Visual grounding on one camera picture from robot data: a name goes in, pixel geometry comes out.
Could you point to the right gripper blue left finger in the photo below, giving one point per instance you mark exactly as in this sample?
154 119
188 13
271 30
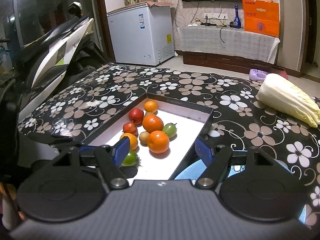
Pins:
117 152

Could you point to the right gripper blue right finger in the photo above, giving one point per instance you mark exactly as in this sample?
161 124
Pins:
207 151

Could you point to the green tomato front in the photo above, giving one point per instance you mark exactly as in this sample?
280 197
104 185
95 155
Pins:
131 159

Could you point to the green tomato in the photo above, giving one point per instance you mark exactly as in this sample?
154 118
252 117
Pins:
170 130
131 159

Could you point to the yellow orange citrus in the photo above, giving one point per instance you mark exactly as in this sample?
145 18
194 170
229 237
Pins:
133 140

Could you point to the brown longan front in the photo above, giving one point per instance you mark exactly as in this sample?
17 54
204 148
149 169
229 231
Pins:
143 137

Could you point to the brown longan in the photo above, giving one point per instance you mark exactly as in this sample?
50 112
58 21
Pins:
143 137
148 114

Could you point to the large orange front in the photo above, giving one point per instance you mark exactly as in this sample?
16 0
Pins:
158 142

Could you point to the large orange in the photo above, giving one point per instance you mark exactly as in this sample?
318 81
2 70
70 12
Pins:
158 142
152 123

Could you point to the red apple lower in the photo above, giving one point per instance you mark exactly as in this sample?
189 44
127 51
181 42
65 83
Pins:
131 128

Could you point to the red apple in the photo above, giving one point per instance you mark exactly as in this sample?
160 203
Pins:
136 116
131 128

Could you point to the blue cartoon plate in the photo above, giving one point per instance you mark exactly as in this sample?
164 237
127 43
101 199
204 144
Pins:
193 172

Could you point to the black box with white interior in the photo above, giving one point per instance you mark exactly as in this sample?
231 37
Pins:
189 119

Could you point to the red apple upper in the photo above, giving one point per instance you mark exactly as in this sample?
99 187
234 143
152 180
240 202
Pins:
136 116

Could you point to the large orange centre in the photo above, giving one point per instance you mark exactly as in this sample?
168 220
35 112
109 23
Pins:
152 123

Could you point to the brown longan back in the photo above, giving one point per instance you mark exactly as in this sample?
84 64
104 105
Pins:
148 114

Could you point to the small orange at box back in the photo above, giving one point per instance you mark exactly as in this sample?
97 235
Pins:
150 106

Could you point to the floral black tablecloth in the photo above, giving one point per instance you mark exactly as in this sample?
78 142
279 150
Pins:
239 118

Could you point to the purple plastic toy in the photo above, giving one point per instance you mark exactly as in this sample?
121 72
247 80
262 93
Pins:
257 75

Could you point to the napa cabbage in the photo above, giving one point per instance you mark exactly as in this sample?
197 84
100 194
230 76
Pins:
282 95

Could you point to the dark wooden tv cabinet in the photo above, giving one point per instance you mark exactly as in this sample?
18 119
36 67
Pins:
225 62

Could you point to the pink slipper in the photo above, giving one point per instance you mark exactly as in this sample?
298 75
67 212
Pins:
282 73

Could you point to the white lace cabinet cover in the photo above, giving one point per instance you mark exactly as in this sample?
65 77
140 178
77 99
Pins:
229 41

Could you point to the black and white scooter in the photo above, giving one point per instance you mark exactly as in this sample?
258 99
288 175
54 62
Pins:
51 63

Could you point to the white chest freezer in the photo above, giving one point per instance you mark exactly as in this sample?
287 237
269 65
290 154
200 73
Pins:
142 33

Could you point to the white power strip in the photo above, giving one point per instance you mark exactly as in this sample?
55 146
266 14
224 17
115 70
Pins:
215 16

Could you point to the blue glass bottle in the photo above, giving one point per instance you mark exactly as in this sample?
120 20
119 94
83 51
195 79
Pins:
237 22

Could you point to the orange gift box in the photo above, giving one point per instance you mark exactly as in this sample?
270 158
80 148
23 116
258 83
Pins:
262 17

